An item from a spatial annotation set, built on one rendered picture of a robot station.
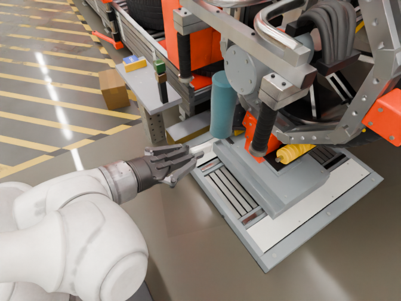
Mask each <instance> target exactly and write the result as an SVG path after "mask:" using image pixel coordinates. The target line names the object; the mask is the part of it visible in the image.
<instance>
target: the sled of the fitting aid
mask: <svg viewBox="0 0 401 301"><path fill-rule="evenodd" d="M245 133H246V131H242V130H235V131H234V132H232V134H231V135H230V137H228V138H226V139H219V140H217V141H215V142H213V150H212V151H213V152H214V153H215V154H216V156H218V157H219V159H220V160H221V161H222V162H223V163H224V165H225V166H226V167H227V168H228V169H229V170H230V171H231V172H232V174H233V175H234V176H235V177H236V178H237V179H238V181H240V183H241V184H242V185H243V186H244V188H245V189H246V190H247V191H248V192H249V193H250V194H251V195H252V197H253V198H254V199H255V200H256V202H258V203H259V205H260V206H261V207H262V208H263V209H264V211H265V212H266V213H267V214H268V215H269V216H270V217H271V218H272V220H274V219H275V218H277V217H279V216H280V215H281V214H283V213H284V212H285V211H287V210H289V209H290V208H291V207H293V206H294V205H295V204H297V203H298V202H300V201H301V200H302V199H304V198H305V197H307V196H308V195H310V194H311V193H312V192H314V191H315V190H317V189H318V188H320V187H321V186H323V185H324V184H325V183H326V181H327V180H328V179H329V177H330V176H329V177H328V178H327V179H326V180H324V181H323V182H322V183H320V184H319V185H317V186H316V187H315V188H313V189H312V190H310V191H309V192H307V193H306V194H304V195H303V196H302V197H300V198H298V199H297V200H296V201H294V202H293V203H292V204H290V205H288V206H287V207H286V208H284V209H283V208H282V207H281V206H280V205H279V204H278V203H277V202H276V201H275V200H274V199H273V198H272V197H271V196H270V195H269V193H268V192H267V191H266V190H265V189H264V188H263V187H262V186H261V185H260V184H259V183H258V182H257V181H256V179H255V178H254V177H253V176H252V175H251V174H250V173H249V172H248V170H247V169H246V168H245V167H244V166H243V165H242V164H241V163H240V162H239V161H238V160H237V159H236V158H235V156H234V155H233V154H232V153H231V152H230V151H229V150H230V145H232V144H234V143H236V142H238V141H240V140H242V139H244V138H245Z"/></svg>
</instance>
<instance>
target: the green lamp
mask: <svg viewBox="0 0 401 301"><path fill-rule="evenodd" d="M153 68H154V70H155V71H156V72H157V73H161V72H164V71H166V66H165V62H164V61H163V60H162V59H157V60H154V61H153Z"/></svg>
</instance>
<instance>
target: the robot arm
mask: <svg viewBox="0 0 401 301"><path fill-rule="evenodd" d="M212 146H213V144H212V143H211V142H206V143H204V144H201V145H199V146H198V145H193V146H191V147H189V145H186V147H184V146H183V145H182V144H181V143H179V144H175V145H167V146H159V147H145V150H144V156H142V158H141V157H138V158H134V159H131V160H129V161H126V162H124V161H122V160H119V161H116V162H113V163H110V164H107V165H104V166H100V167H98V168H95V169H91V170H79V171H75V172H72V173H68V174H65V175H62V176H59V177H56V178H53V179H51V180H48V181H46V182H43V183H41V184H39V185H37V186H35V187H31V186H30V185H28V184H25V183H21V182H5V183H0V301H125V300H127V299H128V298H130V297H131V296H132V295H133V294H134V293H135V292H136V291H137V290H138V288H139V287H140V286H141V284H142V282H143V281H144V278H145V276H146V272H147V262H148V258H149V252H148V249H147V245H146V242H145V240H144V237H143V235H142V233H141V232H140V230H139V228H138V227H137V225H136V224H135V223H134V221H133V220H132V218H130V216H129V215H128V214H127V213H126V212H125V211H124V210H123V209H122V208H121V207H120V206H119V205H121V204H123V203H125V202H127V201H130V200H132V199H134V198H135V197H136V196H137V193H140V192H142V191H145V190H146V189H149V188H151V187H152V186H153V185H156V184H162V183H166V184H168V185H169V187H170V188H172V189H173V188H174V187H175V185H176V184H177V182H178V181H179V180H181V179H182V178H183V177H184V176H186V175H187V174H189V173H190V172H191V171H192V170H194V169H195V168H196V164H197V161H198V159H201V158H203V156H204V155H205V154H207V153H210V152H211V149H212ZM179 168H180V169H179ZM177 169H179V170H178V171H176V172H175V173H174V174H173V175H172V174H171V173H172V172H173V171H174V170H177ZM168 174H171V175H170V176H169V177H167V175H168Z"/></svg>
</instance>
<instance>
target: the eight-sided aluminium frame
mask: <svg viewBox="0 0 401 301"><path fill-rule="evenodd" d="M358 2H359V6H360V10H361V13H362V17H363V22H364V24H365V29H366V33H367V36H368V40H369V44H370V47H371V51H372V55H373V58H374V62H375V63H374V66H373V68H372V69H371V71H370V72H369V74H368V76H367V77H366V79H365V81H364V82H363V84H362V86H361V87H360V89H359V91H358V92H357V94H356V95H355V97H354V99H353V101H352V102H351V104H350V106H349V107H348V109H347V110H346V112H345V114H344V115H343V117H342V118H341V121H340V122H332V123H325V124H312V125H299V126H296V125H294V124H293V123H292V122H291V121H290V120H288V119H287V118H286V117H284V116H283V115H282V114H281V113H280V112H278V113H277V117H276V120H275V122H274V126H273V129H272V134H273V135H274V136H276V137H277V139H278V140H280V141H281V142H282V143H283V144H288V145H291V144H334V145H336V144H345V143H347V142H349V141H350V140H351V139H353V138H355V137H356V136H358V135H359V134H360V133H361V132H362V130H363V129H364V128H366V126H365V125H364V124H362V119H363V118H364V117H365V115H366V114H367V113H368V111H369V110H370V108H371V107H372V105H373V104H374V102H375V101H376V99H378V98H380V97H382V96H383V95H385V94H387V93H388V92H390V91H391V90H392V89H393V88H394V86H395V85H396V84H397V82H398V81H399V79H400V78H401V0H358ZM223 11H224V12H225V13H227V14H229V15H230V16H232V17H234V18H235V19H237V20H239V21H240V22H242V23H243V17H244V12H245V7H240V8H223ZM377 21H378V22H377ZM232 45H236V44H235V43H234V42H233V41H231V40H229V38H227V37H225V36H224V35H223V34H221V41H220V50H221V54H222V57H223V58H225V55H226V51H227V50H228V48H229V47H231V46H232ZM237 95H238V98H239V101H240V103H241V105H242V107H243V108H244V109H245V110H246V111H249V113H250V114H251V115H252V116H253V117H254V118H255V119H256V120H257V119H258V115H259V112H260V107H261V103H262V100H260V99H259V98H258V93H257V91H256V92H254V93H251V94H249V95H247V96H244V95H241V94H239V93H237Z"/></svg>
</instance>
